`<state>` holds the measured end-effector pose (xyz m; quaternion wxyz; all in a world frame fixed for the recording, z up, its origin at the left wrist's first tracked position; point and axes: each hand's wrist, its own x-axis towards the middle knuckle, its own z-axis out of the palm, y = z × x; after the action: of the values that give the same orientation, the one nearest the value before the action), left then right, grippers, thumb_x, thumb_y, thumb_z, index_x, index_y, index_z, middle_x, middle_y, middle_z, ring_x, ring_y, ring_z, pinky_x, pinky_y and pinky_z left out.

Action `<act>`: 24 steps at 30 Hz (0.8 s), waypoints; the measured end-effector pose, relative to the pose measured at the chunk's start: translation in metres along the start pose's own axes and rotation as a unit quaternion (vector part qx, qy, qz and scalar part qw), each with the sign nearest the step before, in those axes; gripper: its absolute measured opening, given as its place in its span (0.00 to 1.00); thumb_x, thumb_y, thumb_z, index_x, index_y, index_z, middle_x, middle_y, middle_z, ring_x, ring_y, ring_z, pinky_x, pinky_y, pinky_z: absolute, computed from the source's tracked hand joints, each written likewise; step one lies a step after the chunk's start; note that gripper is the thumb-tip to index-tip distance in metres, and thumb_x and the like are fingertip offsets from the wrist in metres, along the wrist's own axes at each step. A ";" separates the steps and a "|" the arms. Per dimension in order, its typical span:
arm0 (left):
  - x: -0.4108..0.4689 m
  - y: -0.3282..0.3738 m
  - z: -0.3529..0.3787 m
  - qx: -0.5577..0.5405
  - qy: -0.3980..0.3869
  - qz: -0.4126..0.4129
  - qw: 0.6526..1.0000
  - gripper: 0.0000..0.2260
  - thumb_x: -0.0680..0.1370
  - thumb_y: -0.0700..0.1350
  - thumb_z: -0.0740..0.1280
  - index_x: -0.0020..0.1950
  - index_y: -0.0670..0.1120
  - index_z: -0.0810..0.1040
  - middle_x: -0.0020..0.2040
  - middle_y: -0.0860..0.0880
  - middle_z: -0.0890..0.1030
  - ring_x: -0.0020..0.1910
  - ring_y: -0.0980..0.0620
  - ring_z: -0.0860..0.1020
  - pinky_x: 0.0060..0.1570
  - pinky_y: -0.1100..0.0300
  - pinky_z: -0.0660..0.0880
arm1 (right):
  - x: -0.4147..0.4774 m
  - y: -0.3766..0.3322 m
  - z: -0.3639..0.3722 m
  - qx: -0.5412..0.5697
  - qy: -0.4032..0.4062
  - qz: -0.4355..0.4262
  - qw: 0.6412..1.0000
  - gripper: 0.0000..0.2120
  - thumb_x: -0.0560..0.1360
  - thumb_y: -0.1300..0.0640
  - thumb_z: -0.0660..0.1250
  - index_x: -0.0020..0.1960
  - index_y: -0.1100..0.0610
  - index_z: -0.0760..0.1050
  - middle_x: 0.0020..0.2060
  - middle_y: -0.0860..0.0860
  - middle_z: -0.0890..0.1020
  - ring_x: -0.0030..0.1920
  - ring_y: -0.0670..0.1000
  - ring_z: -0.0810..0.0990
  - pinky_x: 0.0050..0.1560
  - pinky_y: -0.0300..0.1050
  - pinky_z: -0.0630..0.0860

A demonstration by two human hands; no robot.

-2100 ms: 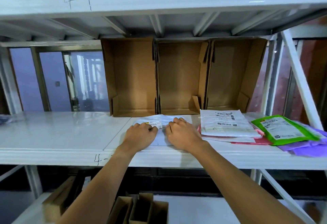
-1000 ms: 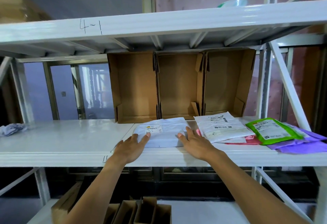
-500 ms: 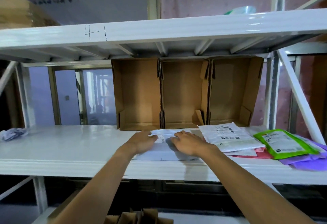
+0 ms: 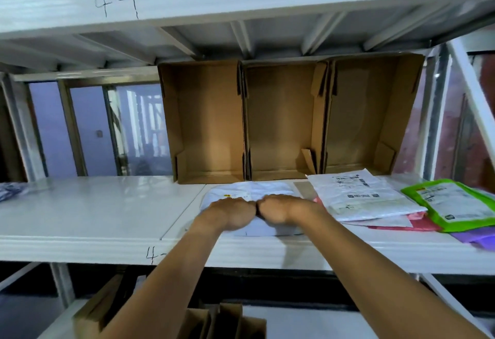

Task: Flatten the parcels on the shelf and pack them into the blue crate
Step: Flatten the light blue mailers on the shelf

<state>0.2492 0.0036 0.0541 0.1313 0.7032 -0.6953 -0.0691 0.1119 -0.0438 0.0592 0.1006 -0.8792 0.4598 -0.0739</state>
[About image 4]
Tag person's left forearm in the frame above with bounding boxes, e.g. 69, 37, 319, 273
98, 218, 229, 339

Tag open brown cardboard box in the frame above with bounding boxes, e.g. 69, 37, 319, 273
324, 53, 425, 176
157, 59, 246, 185
240, 60, 329, 182

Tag green mailer bag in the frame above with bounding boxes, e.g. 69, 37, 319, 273
401, 179, 495, 233

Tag metal window frame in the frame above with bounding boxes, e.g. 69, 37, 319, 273
27, 79, 173, 177

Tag red mailer bag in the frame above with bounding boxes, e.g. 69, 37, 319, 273
367, 213, 443, 232

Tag brown cardboard carton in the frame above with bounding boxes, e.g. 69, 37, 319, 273
177, 308, 211, 339
73, 275, 124, 339
214, 303, 268, 339

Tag person's left hand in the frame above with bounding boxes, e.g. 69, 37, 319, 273
197, 197, 258, 232

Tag purple mailer bag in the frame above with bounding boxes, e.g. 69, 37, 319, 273
450, 226, 495, 251

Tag person's right hand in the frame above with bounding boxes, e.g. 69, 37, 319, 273
255, 194, 325, 227

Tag crumpled blue plastic film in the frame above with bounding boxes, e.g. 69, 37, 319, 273
0, 182, 30, 202

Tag large grey-blue mailer bag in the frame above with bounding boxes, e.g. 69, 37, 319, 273
199, 181, 306, 237

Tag white metal shelf rack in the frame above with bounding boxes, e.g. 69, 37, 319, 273
0, 0, 495, 339

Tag person's right forearm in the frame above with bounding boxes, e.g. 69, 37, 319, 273
298, 207, 490, 339

